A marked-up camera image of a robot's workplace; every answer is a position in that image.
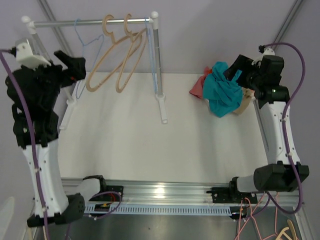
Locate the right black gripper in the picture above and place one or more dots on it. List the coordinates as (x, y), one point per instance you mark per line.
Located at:
(242, 63)

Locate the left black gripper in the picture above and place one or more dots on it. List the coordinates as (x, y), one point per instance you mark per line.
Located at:
(76, 67)

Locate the beige t shirt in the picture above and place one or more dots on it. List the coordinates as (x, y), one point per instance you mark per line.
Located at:
(246, 99)

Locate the teal t shirt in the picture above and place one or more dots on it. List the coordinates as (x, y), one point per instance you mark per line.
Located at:
(224, 96)

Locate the pink t shirt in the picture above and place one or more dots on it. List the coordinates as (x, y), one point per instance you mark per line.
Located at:
(197, 89)

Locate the light blue wire hanger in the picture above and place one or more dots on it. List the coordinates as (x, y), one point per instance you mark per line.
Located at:
(151, 56)

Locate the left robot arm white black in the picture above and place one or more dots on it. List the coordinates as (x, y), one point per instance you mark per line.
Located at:
(36, 131)

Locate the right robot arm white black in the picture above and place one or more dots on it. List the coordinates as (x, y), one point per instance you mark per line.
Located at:
(284, 171)

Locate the beige hanger bottom right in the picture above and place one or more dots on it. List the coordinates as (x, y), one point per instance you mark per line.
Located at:
(287, 233)

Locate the metal clothes rack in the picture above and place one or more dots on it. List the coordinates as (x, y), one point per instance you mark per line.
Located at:
(119, 31)

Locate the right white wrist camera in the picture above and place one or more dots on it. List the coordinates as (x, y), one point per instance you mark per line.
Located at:
(264, 51)

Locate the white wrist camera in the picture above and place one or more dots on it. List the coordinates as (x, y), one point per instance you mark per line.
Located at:
(264, 51)
(28, 55)

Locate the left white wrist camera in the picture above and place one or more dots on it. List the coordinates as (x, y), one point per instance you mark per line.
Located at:
(28, 55)

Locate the aluminium mounting rail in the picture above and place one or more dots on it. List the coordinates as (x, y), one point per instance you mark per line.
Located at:
(171, 193)

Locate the pink wire hanger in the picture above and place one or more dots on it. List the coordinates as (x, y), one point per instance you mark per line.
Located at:
(242, 222)

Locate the white slotted cable duct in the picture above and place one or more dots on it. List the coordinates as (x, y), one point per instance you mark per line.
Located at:
(140, 209)

